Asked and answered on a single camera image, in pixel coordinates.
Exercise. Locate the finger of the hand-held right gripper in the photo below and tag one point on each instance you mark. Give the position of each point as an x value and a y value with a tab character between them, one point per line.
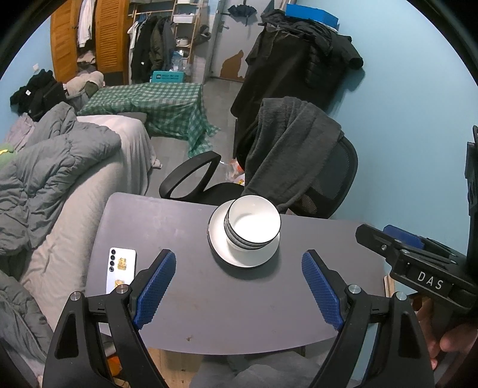
405	235
377	240

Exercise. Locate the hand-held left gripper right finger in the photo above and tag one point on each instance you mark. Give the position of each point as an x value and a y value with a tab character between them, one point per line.
321	291

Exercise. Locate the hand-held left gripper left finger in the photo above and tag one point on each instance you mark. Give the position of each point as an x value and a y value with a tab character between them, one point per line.
155	287

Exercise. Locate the person's right hand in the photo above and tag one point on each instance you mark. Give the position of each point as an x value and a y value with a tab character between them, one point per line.
455	339

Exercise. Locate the wooden board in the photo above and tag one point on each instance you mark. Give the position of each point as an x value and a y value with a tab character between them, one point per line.
389	285

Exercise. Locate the white smartphone with yellow stickers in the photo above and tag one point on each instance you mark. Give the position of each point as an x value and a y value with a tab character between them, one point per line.
121	270

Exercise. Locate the person's grey trousers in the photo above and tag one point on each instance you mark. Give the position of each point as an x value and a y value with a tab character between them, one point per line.
261	373

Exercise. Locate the pink sock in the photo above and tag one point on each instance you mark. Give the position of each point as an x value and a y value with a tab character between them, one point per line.
157	163

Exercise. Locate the dark grey fleece jacket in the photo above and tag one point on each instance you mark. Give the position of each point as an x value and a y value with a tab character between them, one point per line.
291	149

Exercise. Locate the black office chair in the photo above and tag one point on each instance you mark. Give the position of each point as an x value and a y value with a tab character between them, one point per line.
194	166

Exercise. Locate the dark grey blanket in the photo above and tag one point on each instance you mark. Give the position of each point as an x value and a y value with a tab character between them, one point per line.
18	317

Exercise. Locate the snack bags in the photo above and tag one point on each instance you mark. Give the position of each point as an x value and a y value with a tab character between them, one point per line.
235	171

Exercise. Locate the grey duvet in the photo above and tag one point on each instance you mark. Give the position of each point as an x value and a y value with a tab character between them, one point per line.
56	168

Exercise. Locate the green checkered tablecloth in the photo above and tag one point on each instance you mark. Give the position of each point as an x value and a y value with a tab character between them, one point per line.
160	104

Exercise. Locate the black hanging coat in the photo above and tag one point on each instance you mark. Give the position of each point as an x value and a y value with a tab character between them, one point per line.
276	78

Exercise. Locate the black puffer jacket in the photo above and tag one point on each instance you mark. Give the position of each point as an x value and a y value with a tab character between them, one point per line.
325	48

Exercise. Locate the teal plastic crate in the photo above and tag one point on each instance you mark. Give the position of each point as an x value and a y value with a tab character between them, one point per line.
168	77

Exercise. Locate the pile of beige clothes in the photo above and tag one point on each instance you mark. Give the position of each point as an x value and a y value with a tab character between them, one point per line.
84	84

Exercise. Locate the pile of black clothes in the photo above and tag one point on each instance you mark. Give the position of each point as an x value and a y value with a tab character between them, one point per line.
37	93

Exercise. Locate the blue box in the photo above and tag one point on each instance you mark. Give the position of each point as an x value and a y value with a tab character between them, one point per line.
317	15

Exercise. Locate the rack of dark clothes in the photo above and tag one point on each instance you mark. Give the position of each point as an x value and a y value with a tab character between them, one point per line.
149	48

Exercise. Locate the grey door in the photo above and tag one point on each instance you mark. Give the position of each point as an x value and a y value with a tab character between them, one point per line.
224	41

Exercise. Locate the wooden louvred wardrobe door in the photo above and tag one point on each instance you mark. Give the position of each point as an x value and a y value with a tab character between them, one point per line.
63	41
112	33

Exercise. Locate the black umbrella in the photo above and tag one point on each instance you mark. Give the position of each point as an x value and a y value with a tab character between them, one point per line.
242	11

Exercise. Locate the white hanging shirt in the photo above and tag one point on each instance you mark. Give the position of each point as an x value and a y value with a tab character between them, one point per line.
86	22

